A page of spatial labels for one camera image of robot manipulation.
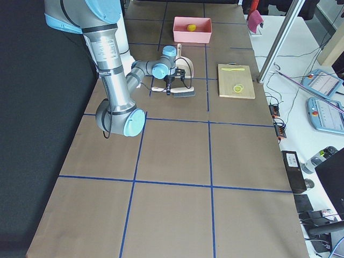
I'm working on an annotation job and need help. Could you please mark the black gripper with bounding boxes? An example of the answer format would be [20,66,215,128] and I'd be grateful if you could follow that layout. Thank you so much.
[163,68,185,84]

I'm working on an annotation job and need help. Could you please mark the beige plastic dustpan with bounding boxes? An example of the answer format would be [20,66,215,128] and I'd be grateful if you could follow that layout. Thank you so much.
[175,43,194,79]

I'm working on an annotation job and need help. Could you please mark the beige hand brush black bristles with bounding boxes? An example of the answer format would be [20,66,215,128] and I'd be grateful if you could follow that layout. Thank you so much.
[150,87,196,98]

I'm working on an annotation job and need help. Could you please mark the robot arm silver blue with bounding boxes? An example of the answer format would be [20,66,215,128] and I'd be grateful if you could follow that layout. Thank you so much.
[44,1,185,138]

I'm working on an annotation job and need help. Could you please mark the pink plastic bin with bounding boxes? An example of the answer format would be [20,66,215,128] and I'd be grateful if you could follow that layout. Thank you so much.
[173,16,212,44]

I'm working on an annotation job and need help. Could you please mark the light green plastic knife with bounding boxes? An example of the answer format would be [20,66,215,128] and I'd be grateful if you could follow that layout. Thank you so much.
[220,67,245,71]

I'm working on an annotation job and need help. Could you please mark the wooden cutting board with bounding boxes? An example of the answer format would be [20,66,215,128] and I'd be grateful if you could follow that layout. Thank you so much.
[218,64,255,99]

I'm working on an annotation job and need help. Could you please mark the magenta cloth on stand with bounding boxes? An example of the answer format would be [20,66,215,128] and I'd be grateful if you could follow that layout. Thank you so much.
[247,10,264,35]

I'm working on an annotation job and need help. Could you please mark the blue teach pendant far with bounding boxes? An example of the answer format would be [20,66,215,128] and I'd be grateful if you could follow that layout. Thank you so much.
[301,69,343,99]

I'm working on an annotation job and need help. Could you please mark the blue teach pendant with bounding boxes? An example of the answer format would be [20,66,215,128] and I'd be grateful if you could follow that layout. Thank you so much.
[301,69,343,99]
[307,97,343,134]

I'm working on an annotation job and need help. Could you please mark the blue teach pendant near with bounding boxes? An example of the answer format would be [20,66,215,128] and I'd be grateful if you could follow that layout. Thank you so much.
[307,97,343,134]

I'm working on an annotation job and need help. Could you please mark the black box with label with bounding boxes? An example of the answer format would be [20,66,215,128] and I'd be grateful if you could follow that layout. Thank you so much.
[281,150,307,194]

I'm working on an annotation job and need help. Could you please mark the aluminium frame post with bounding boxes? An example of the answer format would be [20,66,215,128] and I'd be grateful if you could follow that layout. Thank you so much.
[257,0,305,83]

